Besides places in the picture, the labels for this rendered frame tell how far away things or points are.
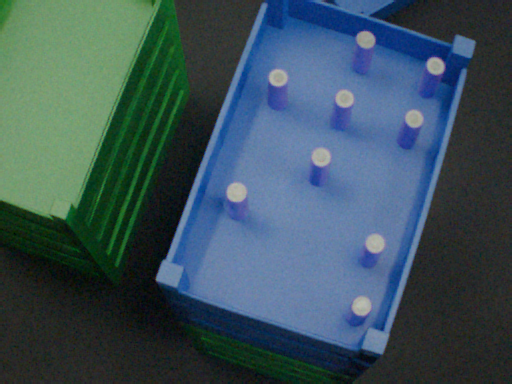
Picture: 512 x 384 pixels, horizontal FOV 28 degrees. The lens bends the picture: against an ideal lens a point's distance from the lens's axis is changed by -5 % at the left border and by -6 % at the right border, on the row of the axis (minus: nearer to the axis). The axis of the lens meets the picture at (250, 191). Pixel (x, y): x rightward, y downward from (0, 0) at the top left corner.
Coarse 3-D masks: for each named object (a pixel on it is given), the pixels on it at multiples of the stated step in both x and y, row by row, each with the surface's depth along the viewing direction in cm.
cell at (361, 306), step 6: (354, 300) 88; (360, 300) 88; (366, 300) 88; (354, 306) 88; (360, 306) 88; (366, 306) 88; (372, 306) 88; (348, 312) 91; (354, 312) 88; (360, 312) 88; (366, 312) 88; (348, 318) 92; (354, 318) 90; (360, 318) 89; (366, 318) 92; (354, 324) 93; (360, 324) 94
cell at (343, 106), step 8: (336, 96) 93; (344, 96) 93; (352, 96) 93; (336, 104) 93; (344, 104) 93; (352, 104) 93; (336, 112) 95; (344, 112) 94; (336, 120) 96; (344, 120) 96; (336, 128) 98; (344, 128) 98
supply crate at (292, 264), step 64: (256, 64) 101; (320, 64) 101; (384, 64) 100; (448, 64) 95; (256, 128) 99; (320, 128) 99; (384, 128) 99; (448, 128) 93; (192, 192) 92; (256, 192) 97; (320, 192) 97; (384, 192) 97; (192, 256) 96; (256, 256) 96; (320, 256) 96; (384, 256) 96; (256, 320) 90; (320, 320) 94; (384, 320) 93
